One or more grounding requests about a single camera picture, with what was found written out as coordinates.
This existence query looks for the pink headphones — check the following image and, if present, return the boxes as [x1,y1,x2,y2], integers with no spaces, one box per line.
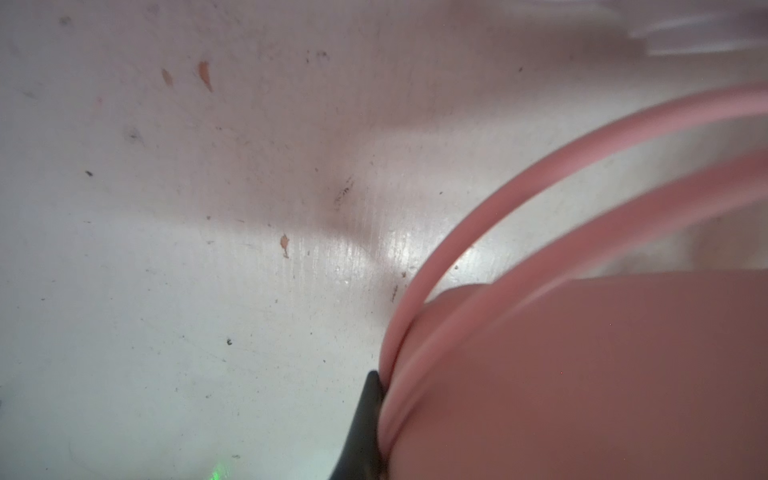
[376,85,767,479]

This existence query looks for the white headphones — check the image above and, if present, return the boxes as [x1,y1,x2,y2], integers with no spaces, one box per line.
[614,0,767,55]

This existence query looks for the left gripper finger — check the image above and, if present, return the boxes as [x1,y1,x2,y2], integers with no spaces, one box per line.
[329,371,384,480]

